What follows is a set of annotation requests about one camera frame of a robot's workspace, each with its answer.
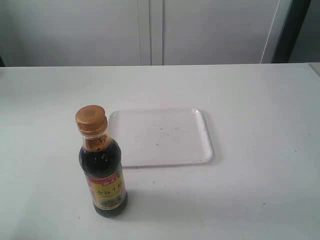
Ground white plastic tray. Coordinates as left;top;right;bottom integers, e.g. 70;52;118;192
108;107;215;168

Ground dark soy sauce bottle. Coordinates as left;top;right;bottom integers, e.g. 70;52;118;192
75;105;128;218

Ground dark vertical post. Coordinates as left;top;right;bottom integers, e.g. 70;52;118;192
272;0;311;64

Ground white cabinet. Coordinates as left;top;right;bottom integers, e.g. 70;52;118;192
0;0;291;67

